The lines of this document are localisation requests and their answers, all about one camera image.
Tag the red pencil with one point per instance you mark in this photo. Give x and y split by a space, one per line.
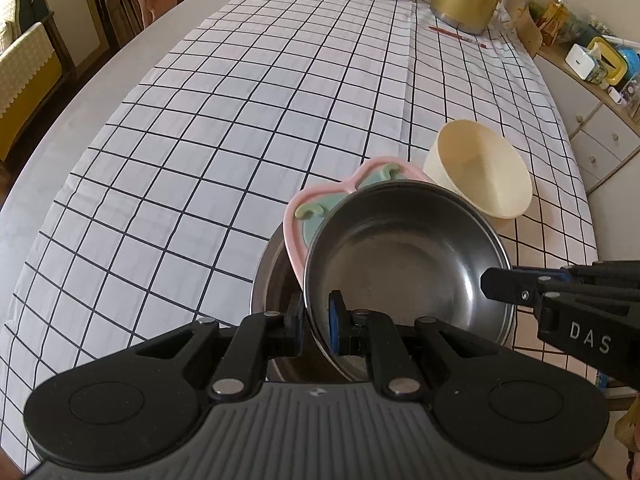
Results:
455 35

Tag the yellow plastic holder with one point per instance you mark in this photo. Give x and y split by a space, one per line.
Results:
617 72

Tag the wooden chair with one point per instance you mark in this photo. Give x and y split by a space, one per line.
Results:
122 0

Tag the white wooden cabinet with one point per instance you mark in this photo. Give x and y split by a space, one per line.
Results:
600 140

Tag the cream bowl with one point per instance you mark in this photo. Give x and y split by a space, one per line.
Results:
480 170

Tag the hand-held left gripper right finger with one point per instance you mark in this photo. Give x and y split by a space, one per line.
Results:
332 325

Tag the dark steel bowl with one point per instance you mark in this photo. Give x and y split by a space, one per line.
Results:
400 260

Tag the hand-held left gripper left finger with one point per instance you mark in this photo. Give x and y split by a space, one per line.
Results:
297 332

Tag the white checked tablecloth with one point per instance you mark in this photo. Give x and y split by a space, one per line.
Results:
200 160

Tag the amber bottle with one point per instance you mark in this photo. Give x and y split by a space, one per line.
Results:
555 20

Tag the yellow armchair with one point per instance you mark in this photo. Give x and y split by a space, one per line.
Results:
25 75

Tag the white box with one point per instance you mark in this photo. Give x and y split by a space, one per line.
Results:
580 62

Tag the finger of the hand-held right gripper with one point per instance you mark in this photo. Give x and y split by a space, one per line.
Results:
505 285

